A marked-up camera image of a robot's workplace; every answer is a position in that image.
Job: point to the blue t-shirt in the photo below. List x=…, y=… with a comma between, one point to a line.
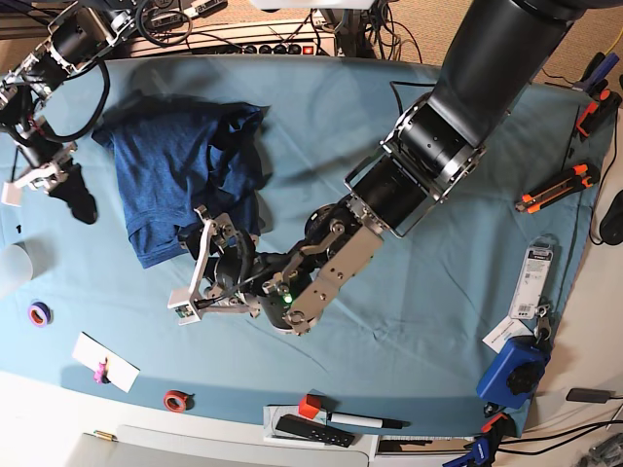
x=174, y=155

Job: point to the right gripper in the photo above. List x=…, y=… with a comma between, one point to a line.
x=63, y=180

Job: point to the blue black clamp top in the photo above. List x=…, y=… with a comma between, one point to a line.
x=595, y=72

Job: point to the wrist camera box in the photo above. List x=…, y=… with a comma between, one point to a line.
x=11, y=194
x=184, y=303

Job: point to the purple tape roll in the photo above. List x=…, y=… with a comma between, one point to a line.
x=39, y=314

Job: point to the translucent plastic cup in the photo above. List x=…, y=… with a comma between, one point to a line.
x=16, y=269

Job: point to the red cube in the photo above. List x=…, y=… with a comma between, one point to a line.
x=309, y=406

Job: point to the orange black clamp right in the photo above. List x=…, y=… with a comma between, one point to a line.
x=598, y=110

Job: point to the blue box with black knob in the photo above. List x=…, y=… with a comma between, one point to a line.
x=515, y=372

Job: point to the black remote control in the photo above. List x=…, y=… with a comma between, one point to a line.
x=313, y=431

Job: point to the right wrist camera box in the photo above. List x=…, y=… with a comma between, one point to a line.
x=11, y=194

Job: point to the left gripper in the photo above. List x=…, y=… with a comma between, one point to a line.
x=225, y=257

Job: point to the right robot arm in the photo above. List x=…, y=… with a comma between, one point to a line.
x=79, y=39

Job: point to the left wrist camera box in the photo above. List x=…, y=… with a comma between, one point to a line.
x=184, y=303

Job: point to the light blue table cloth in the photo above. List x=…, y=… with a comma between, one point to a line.
x=403, y=339

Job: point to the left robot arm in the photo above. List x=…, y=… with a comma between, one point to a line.
x=436, y=142

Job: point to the white paper card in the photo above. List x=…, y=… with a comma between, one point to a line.
x=505, y=330

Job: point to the white black marker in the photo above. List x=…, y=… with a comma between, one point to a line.
x=365, y=421

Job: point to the blister pack with tool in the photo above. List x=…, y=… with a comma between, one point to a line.
x=532, y=279

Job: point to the power strip with red switch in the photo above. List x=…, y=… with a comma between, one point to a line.
x=306, y=36

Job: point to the red tape roll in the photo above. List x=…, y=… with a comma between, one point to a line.
x=177, y=401

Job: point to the black computer mouse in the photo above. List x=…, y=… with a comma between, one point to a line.
x=611, y=226

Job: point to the white card with pink clip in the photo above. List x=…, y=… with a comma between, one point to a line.
x=106, y=365

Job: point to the orange black utility knife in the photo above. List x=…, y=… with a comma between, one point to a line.
x=570, y=181

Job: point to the black small device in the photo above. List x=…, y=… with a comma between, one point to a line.
x=588, y=395

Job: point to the orange clamp bottom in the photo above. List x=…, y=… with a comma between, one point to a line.
x=498, y=422

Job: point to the blue clamp bottom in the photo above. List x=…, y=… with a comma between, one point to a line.
x=480, y=454

